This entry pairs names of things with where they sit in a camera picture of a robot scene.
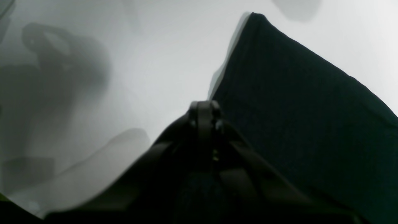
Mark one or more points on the black T-shirt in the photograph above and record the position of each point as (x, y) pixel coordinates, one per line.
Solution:
(317, 125)

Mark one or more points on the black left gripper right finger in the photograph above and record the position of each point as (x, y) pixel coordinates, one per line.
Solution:
(262, 194)

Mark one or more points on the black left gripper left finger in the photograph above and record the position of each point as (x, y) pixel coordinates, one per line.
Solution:
(148, 189)

